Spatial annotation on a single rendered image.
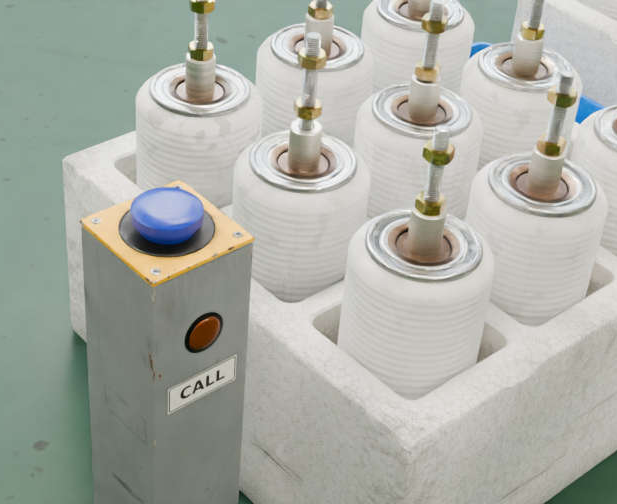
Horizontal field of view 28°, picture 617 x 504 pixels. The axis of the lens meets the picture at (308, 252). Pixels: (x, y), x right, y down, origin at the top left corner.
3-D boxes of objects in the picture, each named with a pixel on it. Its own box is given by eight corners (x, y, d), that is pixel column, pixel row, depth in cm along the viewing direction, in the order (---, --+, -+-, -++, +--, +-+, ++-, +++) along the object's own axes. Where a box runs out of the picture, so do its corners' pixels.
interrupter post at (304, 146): (286, 155, 88) (289, 115, 86) (320, 158, 89) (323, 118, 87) (285, 174, 87) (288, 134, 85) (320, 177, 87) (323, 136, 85)
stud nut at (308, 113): (324, 109, 85) (325, 99, 85) (318, 122, 84) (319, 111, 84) (296, 104, 86) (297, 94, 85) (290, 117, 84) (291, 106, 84)
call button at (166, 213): (217, 239, 70) (218, 209, 69) (159, 265, 68) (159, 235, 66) (174, 205, 72) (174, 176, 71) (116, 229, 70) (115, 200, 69)
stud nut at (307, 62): (328, 60, 83) (329, 49, 83) (323, 72, 82) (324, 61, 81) (300, 55, 83) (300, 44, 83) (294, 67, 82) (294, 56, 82)
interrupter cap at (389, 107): (462, 91, 97) (463, 83, 97) (479, 144, 92) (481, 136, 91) (365, 88, 97) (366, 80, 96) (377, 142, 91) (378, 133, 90)
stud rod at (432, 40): (414, 92, 93) (428, -1, 88) (424, 89, 93) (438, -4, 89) (423, 98, 92) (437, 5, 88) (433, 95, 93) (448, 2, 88)
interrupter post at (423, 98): (434, 107, 95) (440, 69, 93) (439, 124, 93) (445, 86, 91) (403, 107, 95) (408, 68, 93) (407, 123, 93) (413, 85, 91)
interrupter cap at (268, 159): (251, 133, 90) (251, 125, 90) (355, 140, 91) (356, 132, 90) (246, 193, 84) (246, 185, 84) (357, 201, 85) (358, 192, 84)
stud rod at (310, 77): (314, 131, 86) (323, 32, 82) (311, 138, 85) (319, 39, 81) (300, 128, 86) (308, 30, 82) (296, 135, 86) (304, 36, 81)
